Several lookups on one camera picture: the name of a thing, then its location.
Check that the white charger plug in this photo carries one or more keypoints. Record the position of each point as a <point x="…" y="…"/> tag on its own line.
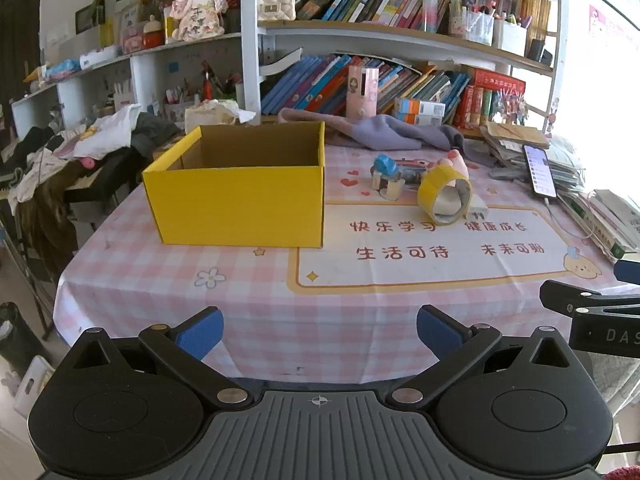
<point x="477" y="207"/>

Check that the brown kraft notebook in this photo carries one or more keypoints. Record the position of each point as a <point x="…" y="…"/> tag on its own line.
<point x="515" y="134"/>

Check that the red jar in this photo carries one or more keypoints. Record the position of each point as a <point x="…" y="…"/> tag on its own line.
<point x="152" y="40"/>

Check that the orange white small box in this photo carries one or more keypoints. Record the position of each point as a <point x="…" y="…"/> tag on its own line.
<point x="415" y="106"/>

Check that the white storage box with pens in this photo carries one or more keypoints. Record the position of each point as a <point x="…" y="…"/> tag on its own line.
<point x="510" y="40"/>

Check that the brown furry coat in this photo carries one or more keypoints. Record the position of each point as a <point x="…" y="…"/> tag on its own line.
<point x="50" y="210"/>

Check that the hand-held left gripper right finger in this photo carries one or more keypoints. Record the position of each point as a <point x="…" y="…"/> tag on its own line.
<point x="440" y="331"/>

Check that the smartphone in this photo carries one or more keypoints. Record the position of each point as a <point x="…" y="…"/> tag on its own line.
<point x="540" y="170"/>

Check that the pink pig plush toy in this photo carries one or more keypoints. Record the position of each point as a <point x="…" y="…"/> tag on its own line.
<point x="455" y="160"/>

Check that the white side shelf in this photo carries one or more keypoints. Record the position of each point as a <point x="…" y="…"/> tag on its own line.
<point x="145" y="75"/>

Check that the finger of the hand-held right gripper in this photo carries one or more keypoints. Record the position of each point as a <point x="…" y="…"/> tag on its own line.
<point x="565" y="296"/>
<point x="629" y="271"/>

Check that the cream tissue pack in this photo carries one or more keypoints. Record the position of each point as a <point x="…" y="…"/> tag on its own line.
<point x="210" y="115"/>

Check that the stack of thick white books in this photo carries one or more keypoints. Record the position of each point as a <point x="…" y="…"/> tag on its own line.
<point x="615" y="220"/>

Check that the grey purple cloth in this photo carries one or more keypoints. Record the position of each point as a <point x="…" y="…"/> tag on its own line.
<point x="380" y="132"/>

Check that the small black container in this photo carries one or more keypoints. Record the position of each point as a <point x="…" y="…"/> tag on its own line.
<point x="536" y="50"/>

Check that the tall pink box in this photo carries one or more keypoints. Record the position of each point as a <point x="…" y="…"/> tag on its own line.
<point x="362" y="95"/>

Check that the black trash bin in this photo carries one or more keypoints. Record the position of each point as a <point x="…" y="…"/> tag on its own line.
<point x="15" y="340"/>

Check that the yellow cardboard box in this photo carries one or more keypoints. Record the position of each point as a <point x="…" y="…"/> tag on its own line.
<point x="235" y="205"/>

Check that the orange book set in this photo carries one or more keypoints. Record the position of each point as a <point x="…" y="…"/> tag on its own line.
<point x="535" y="15"/>

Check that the colourful figure stand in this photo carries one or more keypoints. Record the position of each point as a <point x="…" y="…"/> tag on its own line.
<point x="510" y="105"/>

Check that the yellow tape roll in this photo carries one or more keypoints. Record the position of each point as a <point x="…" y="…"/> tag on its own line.
<point x="440" y="180"/>

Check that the wall poster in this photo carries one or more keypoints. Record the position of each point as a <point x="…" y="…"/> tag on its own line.
<point x="610" y="30"/>

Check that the small blue toy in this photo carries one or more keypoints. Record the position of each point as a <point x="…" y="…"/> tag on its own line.
<point x="385" y="162"/>

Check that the white bookshelf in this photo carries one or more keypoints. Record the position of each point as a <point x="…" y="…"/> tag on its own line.
<point x="250" y="60"/>

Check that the pink checkered tablecloth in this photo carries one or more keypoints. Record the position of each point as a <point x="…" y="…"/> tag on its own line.
<point x="350" y="310"/>

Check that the row of slanted blue books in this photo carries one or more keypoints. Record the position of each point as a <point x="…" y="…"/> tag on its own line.
<point x="310" y="85"/>

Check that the red boxed book set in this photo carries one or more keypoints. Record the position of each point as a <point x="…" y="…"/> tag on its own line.
<point x="480" y="100"/>

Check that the pastel glitter tube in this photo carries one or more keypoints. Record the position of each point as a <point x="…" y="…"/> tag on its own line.
<point x="431" y="10"/>

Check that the clear pen holder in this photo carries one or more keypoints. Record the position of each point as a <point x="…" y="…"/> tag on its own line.
<point x="470" y="27"/>

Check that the red knit garment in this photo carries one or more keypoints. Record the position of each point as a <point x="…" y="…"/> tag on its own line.
<point x="627" y="474"/>

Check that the black picture frame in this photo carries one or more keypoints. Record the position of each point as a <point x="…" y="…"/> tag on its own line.
<point x="85" y="17"/>

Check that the stack of papers and booklets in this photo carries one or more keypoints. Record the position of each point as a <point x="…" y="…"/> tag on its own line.
<point x="567" y="165"/>

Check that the pile of clothes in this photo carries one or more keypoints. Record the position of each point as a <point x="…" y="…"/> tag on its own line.
<point x="110" y="135"/>

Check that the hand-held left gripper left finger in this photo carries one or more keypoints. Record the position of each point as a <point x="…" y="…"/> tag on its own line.
<point x="200" y="332"/>

